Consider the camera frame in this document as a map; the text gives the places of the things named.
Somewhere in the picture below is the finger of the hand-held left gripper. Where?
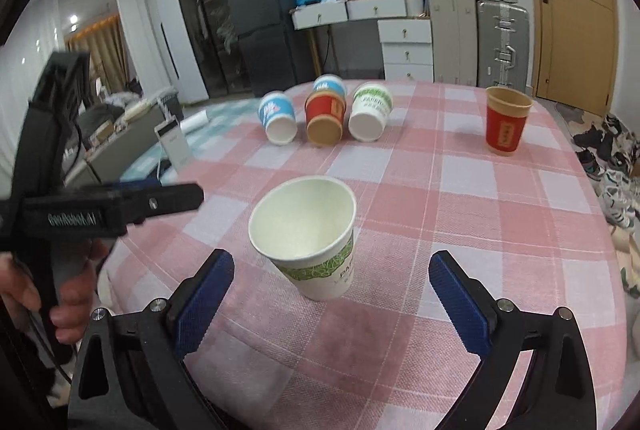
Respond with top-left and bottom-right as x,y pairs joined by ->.
117,182 -> 205,227

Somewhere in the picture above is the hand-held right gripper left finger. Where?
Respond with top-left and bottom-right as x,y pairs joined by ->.
67,249 -> 236,430

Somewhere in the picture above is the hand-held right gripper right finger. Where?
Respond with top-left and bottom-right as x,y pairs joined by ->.
428,251 -> 597,430

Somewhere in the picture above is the white green paper cup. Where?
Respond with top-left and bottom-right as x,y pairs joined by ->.
348,82 -> 394,143
248,175 -> 357,302

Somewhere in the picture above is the blue white paper cup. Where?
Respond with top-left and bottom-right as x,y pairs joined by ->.
313,74 -> 347,96
257,90 -> 297,146

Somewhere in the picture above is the red brown paper cup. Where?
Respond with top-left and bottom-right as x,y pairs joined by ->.
485,86 -> 534,157
305,86 -> 347,148

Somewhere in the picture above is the person's left hand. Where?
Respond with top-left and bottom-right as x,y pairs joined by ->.
0,240 -> 110,346

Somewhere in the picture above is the white air purifier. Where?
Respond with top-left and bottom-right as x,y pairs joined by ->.
153,119 -> 192,171

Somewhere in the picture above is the grey sofa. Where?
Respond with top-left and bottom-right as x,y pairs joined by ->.
64,87 -> 184,187

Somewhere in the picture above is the white paper roll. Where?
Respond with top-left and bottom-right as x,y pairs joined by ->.
179,111 -> 209,131

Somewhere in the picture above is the light blue rug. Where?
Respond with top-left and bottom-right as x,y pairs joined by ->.
120,102 -> 262,183

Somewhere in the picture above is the pink checked tablecloth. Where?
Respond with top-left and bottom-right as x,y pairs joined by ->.
97,81 -> 629,430

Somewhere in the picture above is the beige curtain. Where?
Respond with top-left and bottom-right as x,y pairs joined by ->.
67,16 -> 132,91

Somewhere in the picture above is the dark glass cabinet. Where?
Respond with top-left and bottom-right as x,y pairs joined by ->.
167,0 -> 252,101

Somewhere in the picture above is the pile of shoes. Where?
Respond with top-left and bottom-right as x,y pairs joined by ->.
571,112 -> 640,231

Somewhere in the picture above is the black refrigerator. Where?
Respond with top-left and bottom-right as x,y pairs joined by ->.
219,0 -> 315,99

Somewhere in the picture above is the beige suitcase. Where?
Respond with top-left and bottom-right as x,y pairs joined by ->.
428,0 -> 479,85

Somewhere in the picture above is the white drawer desk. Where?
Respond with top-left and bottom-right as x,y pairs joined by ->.
291,0 -> 435,83

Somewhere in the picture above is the silver suitcase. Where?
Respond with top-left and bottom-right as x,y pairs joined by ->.
477,0 -> 530,93

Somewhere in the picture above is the wooden door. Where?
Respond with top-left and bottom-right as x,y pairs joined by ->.
517,0 -> 619,118

